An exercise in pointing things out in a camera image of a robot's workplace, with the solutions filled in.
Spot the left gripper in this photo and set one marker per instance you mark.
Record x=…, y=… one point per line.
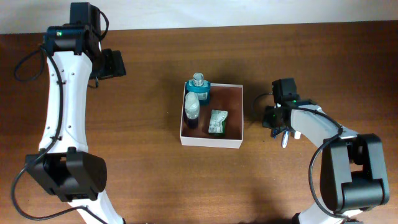
x=115, y=64

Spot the clear pump bottle purple liquid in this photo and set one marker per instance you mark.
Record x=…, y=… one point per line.
x=192, y=110

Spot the blue mouthwash bottle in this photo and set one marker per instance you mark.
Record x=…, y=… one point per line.
x=201, y=87

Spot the blue white toothbrush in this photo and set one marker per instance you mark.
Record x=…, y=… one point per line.
x=285, y=139

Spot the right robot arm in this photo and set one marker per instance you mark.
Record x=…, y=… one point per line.
x=346, y=174

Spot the white cardboard box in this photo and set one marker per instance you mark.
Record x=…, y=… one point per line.
x=226, y=97

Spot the blue disposable razor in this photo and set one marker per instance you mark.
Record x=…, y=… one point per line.
x=275, y=132

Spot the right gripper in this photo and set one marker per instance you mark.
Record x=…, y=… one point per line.
x=267, y=121

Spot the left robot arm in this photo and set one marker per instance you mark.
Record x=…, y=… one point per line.
x=63, y=166

